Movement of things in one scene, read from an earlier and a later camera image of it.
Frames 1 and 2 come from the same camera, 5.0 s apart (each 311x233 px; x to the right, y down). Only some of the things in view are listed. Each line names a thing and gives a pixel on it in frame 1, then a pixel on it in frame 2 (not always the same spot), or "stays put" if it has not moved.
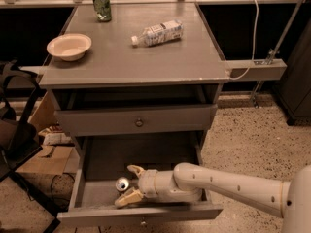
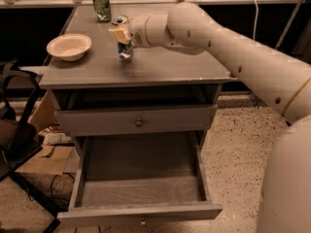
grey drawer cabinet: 142,96 stays put
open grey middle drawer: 101,173 stays put
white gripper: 148,183 to 137,29
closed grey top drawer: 135,120 stays put
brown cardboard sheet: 49,160 stays put
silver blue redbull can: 121,183 to 124,50
